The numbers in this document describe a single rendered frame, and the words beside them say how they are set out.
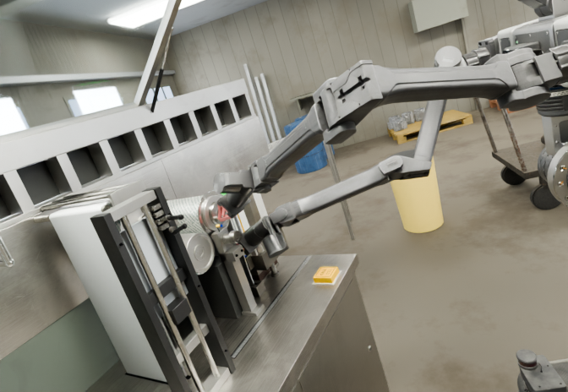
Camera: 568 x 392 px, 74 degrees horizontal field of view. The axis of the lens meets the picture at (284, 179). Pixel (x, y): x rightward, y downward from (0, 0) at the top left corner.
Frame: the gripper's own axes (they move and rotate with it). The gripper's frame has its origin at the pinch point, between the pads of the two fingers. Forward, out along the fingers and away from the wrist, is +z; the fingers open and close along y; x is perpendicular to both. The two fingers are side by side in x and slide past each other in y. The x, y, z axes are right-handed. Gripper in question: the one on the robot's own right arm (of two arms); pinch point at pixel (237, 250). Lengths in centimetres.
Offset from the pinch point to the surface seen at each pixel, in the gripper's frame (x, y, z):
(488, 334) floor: -123, 94, -3
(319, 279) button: -25.8, 6.5, -14.4
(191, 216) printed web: 17.9, -12.4, -7.6
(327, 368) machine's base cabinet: -45.6, -11.2, -8.1
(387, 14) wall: 133, 640, 9
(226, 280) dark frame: -4.7, -12.8, -0.7
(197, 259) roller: 6.2, -20.2, -6.2
